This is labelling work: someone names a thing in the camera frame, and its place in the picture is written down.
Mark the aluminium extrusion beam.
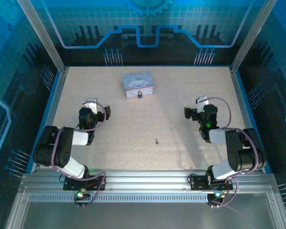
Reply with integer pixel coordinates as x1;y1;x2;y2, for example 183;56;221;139
19;169;281;194

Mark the circuit print back panel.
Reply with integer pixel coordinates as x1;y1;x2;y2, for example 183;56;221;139
31;0;262;67

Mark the grey metal front plate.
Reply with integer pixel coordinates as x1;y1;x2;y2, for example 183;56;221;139
4;193;286;229

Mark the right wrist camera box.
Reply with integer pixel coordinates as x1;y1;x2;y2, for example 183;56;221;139
195;96;209;113

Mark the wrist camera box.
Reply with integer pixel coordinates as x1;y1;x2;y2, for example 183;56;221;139
82;97;98;115
195;96;209;113

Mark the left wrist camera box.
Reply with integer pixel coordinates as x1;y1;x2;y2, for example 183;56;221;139
82;97;98;115

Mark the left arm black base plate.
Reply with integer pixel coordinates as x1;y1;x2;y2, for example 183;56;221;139
63;175;105;191

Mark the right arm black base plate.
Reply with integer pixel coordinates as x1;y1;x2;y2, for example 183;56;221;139
188;175;234;191

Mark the aluminium frame post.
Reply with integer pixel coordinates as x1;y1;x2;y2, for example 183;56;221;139
16;0;68;73
230;0;277;73

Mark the slotted grey cable duct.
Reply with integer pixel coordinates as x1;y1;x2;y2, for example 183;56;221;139
28;194;209;203

